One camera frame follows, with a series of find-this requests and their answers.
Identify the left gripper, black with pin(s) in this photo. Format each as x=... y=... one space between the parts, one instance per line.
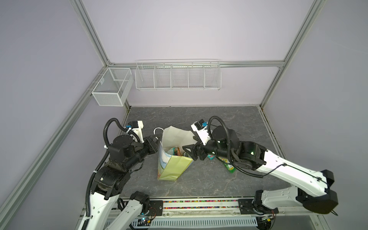
x=153 y=146

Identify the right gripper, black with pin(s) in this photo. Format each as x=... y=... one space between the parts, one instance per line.
x=200 y=147

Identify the paper bag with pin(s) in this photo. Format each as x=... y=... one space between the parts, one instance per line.
x=170 y=168

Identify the yellow green Fox's bag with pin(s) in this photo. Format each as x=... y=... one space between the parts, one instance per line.
x=229 y=167

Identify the teal white candy bag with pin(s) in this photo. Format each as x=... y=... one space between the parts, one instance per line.
x=175 y=151

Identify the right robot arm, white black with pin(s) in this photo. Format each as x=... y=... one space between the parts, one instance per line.
x=308 y=189

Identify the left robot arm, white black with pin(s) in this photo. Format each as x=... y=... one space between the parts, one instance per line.
x=125 y=148

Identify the white mesh basket, small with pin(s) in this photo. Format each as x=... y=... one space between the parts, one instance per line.
x=113 y=87

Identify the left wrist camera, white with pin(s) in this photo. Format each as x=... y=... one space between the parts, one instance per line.
x=134 y=129

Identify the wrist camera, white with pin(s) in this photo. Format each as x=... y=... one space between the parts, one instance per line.
x=201 y=129
x=134 y=129

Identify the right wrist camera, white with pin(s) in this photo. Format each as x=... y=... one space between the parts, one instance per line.
x=201 y=129

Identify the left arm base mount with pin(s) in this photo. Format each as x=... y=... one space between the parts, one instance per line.
x=154 y=208

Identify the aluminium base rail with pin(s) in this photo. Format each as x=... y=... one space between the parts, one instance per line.
x=215 y=207

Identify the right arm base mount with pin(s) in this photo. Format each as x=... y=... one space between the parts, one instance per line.
x=247 y=206

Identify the white wire basket, long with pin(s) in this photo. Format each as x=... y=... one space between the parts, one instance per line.
x=178 y=74

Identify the white vented cable duct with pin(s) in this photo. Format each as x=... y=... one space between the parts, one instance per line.
x=196 y=223

